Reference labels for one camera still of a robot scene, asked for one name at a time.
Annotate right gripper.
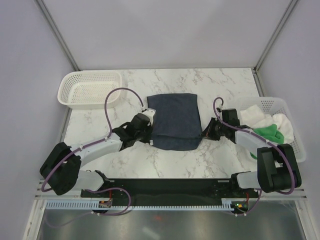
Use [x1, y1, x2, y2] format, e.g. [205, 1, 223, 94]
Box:
[199, 117, 228, 141]

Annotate dark blue towel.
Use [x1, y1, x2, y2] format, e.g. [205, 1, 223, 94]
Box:
[147, 93, 202, 151]

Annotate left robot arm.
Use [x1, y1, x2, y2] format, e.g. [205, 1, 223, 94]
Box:
[39, 108, 156, 197]

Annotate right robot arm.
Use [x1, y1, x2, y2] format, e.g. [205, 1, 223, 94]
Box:
[201, 108, 302, 197]

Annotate white towel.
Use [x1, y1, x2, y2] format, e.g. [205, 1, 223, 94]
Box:
[240, 104, 295, 144]

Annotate green towel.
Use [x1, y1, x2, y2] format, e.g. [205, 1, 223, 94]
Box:
[253, 124, 285, 145]

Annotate white perforated basket right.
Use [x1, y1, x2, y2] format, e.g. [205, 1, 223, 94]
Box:
[235, 97, 306, 163]

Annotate white perforated basket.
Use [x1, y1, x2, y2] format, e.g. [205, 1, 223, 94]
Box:
[57, 70, 123, 110]
[235, 97, 306, 163]

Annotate white perforated basket left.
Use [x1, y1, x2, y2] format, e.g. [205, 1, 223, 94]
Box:
[57, 70, 123, 110]

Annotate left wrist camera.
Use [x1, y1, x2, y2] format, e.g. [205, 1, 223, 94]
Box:
[141, 108, 156, 125]

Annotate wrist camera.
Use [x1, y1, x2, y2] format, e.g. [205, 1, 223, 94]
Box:
[141, 108, 156, 125]
[221, 108, 240, 127]

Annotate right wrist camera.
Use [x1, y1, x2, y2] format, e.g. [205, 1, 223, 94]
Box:
[221, 108, 240, 127]

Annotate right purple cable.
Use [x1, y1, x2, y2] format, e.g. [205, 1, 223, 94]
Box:
[212, 96, 301, 195]

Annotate purple cable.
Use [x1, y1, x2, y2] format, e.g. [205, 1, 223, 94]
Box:
[41, 87, 151, 193]
[212, 96, 301, 195]

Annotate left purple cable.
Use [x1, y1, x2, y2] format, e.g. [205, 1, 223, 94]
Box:
[41, 87, 151, 193]

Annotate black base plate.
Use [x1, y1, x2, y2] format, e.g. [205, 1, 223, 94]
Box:
[79, 177, 261, 208]

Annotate white cable duct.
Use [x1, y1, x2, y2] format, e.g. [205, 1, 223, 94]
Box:
[45, 199, 245, 211]

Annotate right aluminium frame post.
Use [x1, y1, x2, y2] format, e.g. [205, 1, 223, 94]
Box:
[252, 0, 300, 75]

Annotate aluminium frame post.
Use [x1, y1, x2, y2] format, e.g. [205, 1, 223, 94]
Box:
[34, 0, 81, 72]
[252, 0, 300, 75]

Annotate left aluminium frame post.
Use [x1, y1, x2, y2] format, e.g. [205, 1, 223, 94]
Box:
[34, 0, 81, 72]

